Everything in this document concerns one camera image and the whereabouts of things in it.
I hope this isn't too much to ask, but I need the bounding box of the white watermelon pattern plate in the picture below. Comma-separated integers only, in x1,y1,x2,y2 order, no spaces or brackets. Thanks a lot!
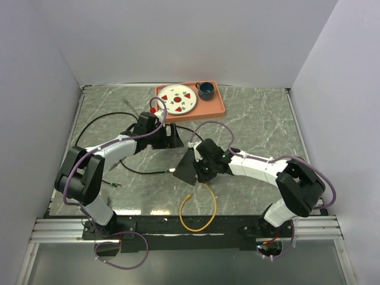
157,84,198,115

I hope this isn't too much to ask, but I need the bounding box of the black network switch box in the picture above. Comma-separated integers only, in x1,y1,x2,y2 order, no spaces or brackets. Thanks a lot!
173,148,197,186

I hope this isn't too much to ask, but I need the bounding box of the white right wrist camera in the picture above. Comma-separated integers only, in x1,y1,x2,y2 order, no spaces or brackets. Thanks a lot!
188,141,201,151

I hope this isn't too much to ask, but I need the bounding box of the black ethernet cable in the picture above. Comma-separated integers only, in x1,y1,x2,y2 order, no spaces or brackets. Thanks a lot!
74,112,214,188

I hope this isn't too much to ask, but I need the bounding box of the salmon pink tray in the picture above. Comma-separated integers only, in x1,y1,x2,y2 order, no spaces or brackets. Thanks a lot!
155,81,226,123

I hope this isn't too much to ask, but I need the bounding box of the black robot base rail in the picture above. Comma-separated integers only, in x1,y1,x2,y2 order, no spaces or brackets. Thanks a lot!
82,215,292,253

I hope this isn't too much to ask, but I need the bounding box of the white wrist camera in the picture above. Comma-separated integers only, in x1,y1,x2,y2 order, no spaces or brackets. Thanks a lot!
150,107,167,123
188,141,201,151

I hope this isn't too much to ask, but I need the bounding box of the yellow ethernet cable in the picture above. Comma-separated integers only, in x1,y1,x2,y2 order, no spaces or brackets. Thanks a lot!
179,183,217,232

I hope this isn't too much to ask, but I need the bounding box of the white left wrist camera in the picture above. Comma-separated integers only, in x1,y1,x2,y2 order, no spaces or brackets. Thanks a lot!
150,107,167,123

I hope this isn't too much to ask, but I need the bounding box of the dark blue mug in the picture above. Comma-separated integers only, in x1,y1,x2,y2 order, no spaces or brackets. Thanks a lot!
195,82,215,101

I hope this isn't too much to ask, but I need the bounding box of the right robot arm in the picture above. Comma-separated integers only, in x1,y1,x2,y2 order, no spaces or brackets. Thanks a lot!
188,139,325,237

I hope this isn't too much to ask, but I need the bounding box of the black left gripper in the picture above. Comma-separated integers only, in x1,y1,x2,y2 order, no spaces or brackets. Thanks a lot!
147,123,183,150

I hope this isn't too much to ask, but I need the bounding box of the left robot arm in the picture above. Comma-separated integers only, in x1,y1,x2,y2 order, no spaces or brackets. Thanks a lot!
54,110,183,239

